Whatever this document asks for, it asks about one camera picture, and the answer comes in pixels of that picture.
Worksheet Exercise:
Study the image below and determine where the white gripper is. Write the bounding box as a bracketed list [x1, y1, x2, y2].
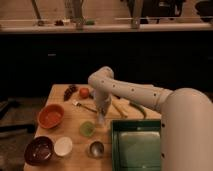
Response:
[94, 90, 111, 127]

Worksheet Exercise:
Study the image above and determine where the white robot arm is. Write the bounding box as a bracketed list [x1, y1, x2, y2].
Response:
[88, 66, 213, 171]

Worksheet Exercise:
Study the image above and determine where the small white bowl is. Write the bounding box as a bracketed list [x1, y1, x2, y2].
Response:
[54, 137, 73, 157]

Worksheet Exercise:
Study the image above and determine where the red orange bowl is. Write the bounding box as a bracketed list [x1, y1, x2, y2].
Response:
[37, 104, 64, 129]

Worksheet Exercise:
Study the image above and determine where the dark maroon bowl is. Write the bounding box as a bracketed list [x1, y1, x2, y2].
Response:
[24, 136, 53, 166]

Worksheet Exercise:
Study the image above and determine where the green plastic cup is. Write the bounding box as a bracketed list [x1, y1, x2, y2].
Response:
[79, 121, 95, 137]

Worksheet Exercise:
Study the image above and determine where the small metal cup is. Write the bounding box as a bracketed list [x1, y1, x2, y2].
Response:
[88, 141, 104, 158]

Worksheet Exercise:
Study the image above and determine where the bunch of dark grapes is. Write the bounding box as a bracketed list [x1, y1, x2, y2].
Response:
[64, 84, 78, 101]

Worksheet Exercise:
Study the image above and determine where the green plastic tray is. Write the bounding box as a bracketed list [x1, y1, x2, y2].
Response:
[111, 120, 161, 171]

